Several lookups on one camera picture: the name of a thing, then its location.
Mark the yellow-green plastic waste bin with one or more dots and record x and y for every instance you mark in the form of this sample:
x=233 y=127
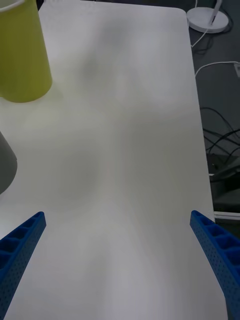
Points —
x=22 y=62

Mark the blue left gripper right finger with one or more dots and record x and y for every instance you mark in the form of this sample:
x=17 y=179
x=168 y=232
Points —
x=222 y=257

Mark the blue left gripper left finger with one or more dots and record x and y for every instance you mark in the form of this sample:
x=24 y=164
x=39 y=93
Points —
x=20 y=255

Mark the grey plastic waste bin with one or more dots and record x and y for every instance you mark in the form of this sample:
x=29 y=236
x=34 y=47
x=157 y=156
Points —
x=6 y=165

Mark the white round stand base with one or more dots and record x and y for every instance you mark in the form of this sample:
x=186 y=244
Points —
x=200 y=17

